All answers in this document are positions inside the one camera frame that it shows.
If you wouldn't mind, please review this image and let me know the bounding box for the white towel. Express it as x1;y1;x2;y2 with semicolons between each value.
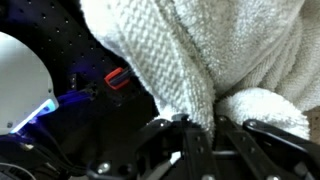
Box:
80;0;320;139

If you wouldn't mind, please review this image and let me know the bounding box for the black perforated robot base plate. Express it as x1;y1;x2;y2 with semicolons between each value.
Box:
0;0;157;166

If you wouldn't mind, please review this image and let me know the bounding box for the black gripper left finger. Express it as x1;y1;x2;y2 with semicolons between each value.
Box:
182;126;220;180

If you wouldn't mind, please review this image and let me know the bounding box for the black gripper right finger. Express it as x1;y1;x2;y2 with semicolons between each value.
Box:
216;116;284;180

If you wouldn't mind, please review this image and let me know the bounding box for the orange black clamp right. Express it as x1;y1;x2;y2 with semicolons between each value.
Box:
104;67;132;90

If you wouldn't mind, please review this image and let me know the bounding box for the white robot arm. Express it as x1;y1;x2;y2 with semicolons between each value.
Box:
0;33;289;180

